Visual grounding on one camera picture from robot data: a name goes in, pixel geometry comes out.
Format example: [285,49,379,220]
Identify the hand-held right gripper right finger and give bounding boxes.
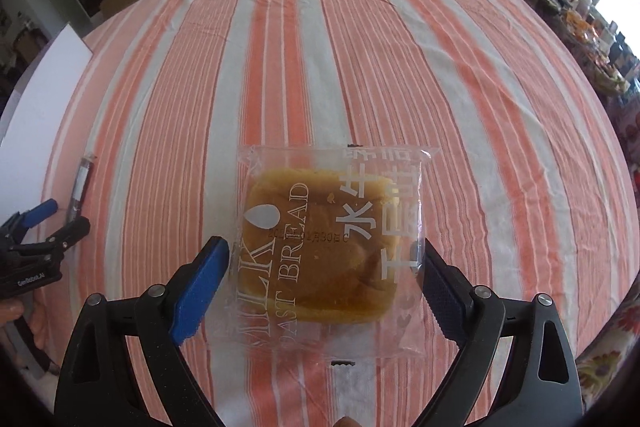
[419,239,583,427]

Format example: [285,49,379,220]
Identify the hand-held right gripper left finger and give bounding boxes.
[54,249,231,427]

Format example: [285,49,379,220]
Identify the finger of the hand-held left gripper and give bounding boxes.
[0,199,59,240]
[20,216,92,258]

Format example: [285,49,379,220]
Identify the clear dark snack packet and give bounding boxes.
[67,150,97,225]

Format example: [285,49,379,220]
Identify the white cardboard box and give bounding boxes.
[0,23,93,202]

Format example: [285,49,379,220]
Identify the clear bread packet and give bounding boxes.
[212,142,435,363]

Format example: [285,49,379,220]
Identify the person's left hand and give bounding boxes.
[0,298,52,356]

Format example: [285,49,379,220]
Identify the wooden dining chairs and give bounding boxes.
[10,27,51,72]

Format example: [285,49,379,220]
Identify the floral cloth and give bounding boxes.
[575,297,640,408]

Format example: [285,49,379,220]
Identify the orange striped tablecloth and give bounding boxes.
[42,0,628,427]

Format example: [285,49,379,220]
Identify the pile of jars and containers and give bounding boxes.
[505,0,640,98]

